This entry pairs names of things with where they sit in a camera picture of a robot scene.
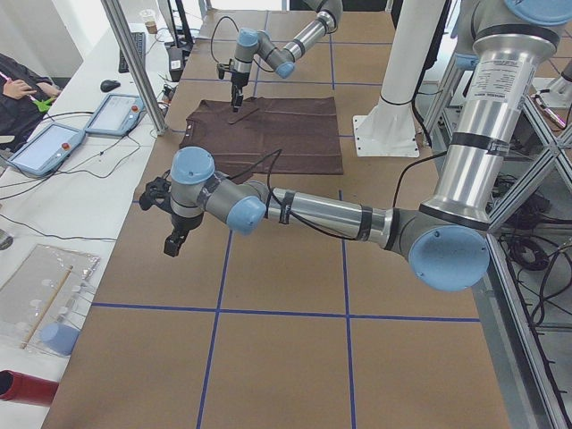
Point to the black power adapter box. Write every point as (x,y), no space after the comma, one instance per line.
(176,63)

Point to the red cylinder tube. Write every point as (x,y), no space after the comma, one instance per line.
(27,389)

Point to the paper coffee cup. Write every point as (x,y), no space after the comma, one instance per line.
(148,17)

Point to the clear acrylic rack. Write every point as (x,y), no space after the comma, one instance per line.
(28,289)

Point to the wooden dowel stick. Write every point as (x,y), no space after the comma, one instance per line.
(45,308)

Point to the near blue teach pendant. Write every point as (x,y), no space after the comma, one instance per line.
(45,152)

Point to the seated person in black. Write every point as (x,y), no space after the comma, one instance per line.
(20,88)

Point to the blue teach pendant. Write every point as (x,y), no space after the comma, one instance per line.
(45,152)
(116,116)

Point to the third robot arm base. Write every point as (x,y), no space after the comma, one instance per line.
(553,93)

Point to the light blue plastic cup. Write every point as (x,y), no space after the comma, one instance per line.
(60,338)

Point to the black computer mouse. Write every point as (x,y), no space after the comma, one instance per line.
(109,85)

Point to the aluminium frame post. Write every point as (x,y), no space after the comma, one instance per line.
(121,31)

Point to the dark brown t-shirt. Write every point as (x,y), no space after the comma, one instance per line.
(287,135)

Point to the far blue teach pendant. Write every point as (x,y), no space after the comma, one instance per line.
(116,116)

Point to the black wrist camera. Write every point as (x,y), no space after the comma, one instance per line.
(156,193)
(225,68)

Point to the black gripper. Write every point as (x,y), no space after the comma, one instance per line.
(239,79)
(183,221)

